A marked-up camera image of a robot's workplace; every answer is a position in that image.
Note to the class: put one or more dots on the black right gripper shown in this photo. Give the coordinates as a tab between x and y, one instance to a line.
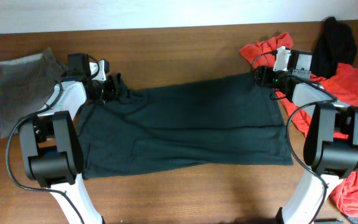
264	75

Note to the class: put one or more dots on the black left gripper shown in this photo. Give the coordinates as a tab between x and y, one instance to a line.
115	86

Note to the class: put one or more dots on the dark green Nike t-shirt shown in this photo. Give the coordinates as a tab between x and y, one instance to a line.
227	120

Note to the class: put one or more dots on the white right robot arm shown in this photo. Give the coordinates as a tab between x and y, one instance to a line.
330	152

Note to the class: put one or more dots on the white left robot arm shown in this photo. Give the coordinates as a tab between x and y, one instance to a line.
51	150

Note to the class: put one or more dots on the black garment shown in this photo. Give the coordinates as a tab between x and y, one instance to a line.
335	45

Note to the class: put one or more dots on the folded grey shorts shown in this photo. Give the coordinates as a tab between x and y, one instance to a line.
25	85

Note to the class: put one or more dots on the red t-shirt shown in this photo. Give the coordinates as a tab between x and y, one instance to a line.
344	85

